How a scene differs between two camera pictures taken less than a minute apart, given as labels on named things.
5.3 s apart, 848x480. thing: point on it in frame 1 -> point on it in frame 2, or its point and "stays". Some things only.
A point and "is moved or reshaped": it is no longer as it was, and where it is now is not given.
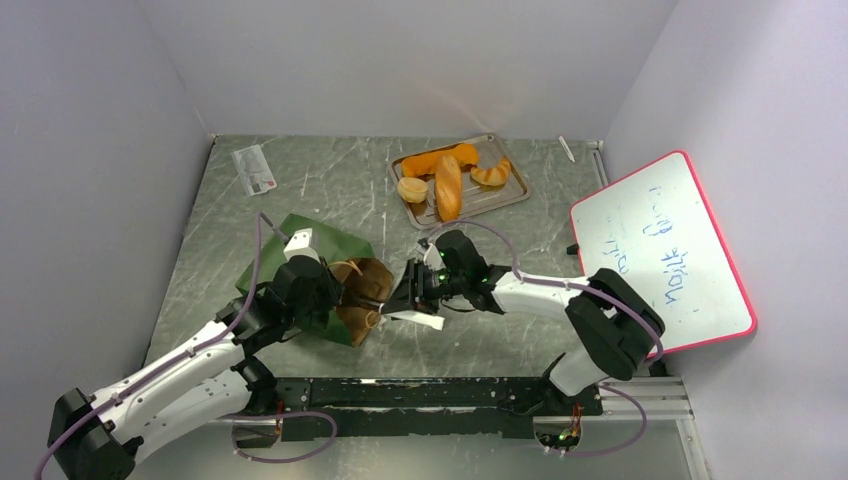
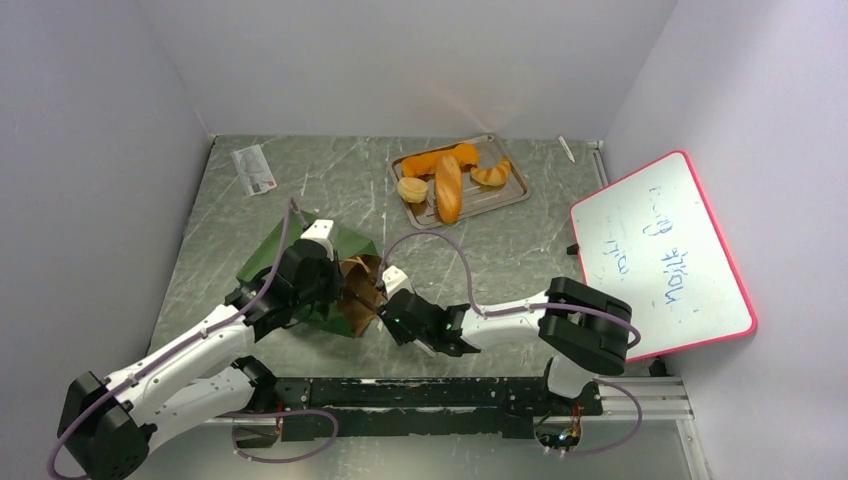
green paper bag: x=364 y=279 stays
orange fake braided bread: x=424 y=164 stays
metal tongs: x=432 y=321 is moved or reshaped
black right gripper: x=412 y=293 -> x=400 y=334
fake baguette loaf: x=448 y=187 stays
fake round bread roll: x=412 y=189 stays
